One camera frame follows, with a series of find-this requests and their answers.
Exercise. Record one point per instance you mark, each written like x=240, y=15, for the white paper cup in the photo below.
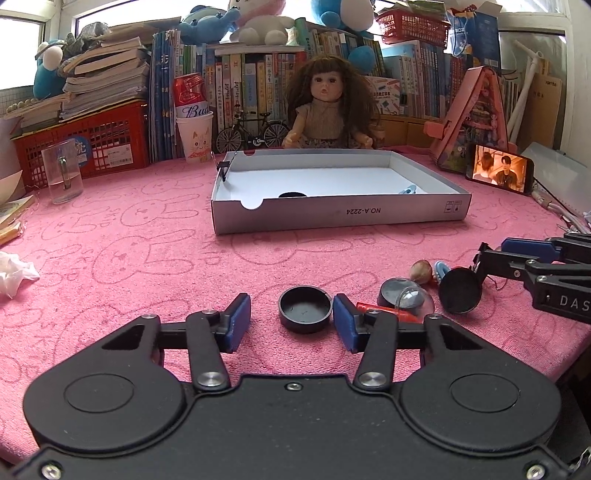
x=196, y=138

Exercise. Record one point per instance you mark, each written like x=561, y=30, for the black bicycle model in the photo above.
x=251, y=131

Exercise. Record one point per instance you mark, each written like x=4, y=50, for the red plastic crate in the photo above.
x=101, y=138

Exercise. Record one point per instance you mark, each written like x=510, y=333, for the clear glass cup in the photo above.
x=64, y=194

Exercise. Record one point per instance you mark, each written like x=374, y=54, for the grey flat panel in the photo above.
x=563, y=170

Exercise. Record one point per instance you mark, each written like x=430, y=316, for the brown nut shell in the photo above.
x=421, y=272

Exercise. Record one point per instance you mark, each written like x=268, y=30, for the brown-haired doll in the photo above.
x=325, y=92

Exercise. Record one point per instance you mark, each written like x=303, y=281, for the black binder clip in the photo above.
x=223, y=167

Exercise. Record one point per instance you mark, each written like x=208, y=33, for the wooden desk organizer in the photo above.
x=406, y=131

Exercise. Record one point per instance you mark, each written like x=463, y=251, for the black round cap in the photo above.
x=292, y=194
x=390, y=290
x=460, y=291
x=305, y=308

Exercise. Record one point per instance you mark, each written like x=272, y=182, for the clear plastic dome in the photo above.
x=413, y=300

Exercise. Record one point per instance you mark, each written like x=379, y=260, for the small blue white plush toy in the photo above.
x=46, y=69

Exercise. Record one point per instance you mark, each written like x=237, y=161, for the red plastic basket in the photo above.
x=411, y=27

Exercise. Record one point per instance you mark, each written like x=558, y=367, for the red beer can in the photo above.
x=189, y=94

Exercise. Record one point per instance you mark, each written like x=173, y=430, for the small blue plastic clip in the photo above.
x=408, y=189
x=441, y=270

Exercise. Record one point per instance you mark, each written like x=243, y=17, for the black smartphone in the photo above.
x=501, y=168

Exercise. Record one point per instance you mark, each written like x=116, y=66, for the crumpled white tissue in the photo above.
x=11, y=274

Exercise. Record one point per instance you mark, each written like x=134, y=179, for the large blue plush toy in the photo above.
x=337, y=11

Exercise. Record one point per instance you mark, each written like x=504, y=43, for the pink toy house box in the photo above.
x=466, y=115

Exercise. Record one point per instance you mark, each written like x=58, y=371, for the white pink plush toy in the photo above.
x=261, y=27

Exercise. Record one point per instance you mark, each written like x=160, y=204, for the shallow grey cardboard box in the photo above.
x=323, y=217

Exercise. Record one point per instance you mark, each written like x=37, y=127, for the white printed carton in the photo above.
x=385, y=94

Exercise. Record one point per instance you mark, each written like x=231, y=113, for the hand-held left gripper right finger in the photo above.
x=344, y=325

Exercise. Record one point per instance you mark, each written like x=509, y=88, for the row of upright books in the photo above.
x=240, y=83

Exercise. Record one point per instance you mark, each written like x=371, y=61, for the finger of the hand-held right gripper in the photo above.
x=496, y=263
x=531, y=249

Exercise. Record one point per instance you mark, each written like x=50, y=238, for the blue carton box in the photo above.
x=480, y=39

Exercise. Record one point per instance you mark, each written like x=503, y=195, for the stack of lying books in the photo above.
x=106, y=78

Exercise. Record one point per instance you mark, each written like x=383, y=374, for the white plastic pipes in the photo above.
x=526, y=87

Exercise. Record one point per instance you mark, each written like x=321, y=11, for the pink printed towel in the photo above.
x=138, y=277

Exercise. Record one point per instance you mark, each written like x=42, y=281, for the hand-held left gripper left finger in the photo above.
x=240, y=323

